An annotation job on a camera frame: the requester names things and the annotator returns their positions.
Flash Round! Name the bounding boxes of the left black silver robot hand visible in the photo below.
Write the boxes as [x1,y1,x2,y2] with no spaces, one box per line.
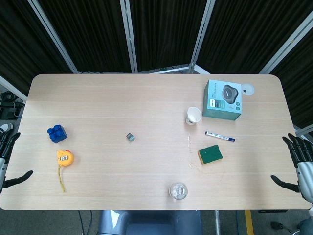
[0,129,34,195]

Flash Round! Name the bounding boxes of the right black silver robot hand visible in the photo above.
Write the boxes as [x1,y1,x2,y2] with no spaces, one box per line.
[270,133,313,204]

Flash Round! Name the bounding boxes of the clear plastic bottle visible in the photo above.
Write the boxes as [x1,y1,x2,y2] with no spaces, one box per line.
[169,182,189,201]

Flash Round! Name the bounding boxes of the white paper cup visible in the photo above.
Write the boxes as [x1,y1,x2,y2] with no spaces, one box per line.
[185,106,202,125]

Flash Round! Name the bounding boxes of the white grey shoe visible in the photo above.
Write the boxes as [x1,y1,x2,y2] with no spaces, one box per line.
[0,123,14,134]

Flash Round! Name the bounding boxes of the black floor equipment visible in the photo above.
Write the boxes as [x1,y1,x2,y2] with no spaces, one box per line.
[0,91,25,120]

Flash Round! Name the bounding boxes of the yellow tape measure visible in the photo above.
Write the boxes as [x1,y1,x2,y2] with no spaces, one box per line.
[56,149,75,193]

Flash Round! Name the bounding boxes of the blue toy brick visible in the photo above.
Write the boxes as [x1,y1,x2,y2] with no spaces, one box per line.
[46,124,68,143]

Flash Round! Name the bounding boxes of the blue white marker pen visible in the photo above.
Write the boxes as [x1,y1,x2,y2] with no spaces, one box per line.
[204,131,236,142]

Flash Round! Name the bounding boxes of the green yellow sponge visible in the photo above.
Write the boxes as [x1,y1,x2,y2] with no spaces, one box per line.
[197,144,224,165]

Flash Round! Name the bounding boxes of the teal product box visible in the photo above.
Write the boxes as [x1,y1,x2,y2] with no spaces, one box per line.
[202,79,243,121]

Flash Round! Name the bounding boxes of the grey-blue robot torso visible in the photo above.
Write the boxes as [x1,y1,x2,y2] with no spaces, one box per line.
[97,210,203,235]

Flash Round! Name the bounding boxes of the aluminium screen frame post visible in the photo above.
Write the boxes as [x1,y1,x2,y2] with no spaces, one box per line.
[258,11,313,74]
[294,124,313,142]
[0,75,27,101]
[27,0,79,73]
[119,0,138,73]
[188,0,216,73]

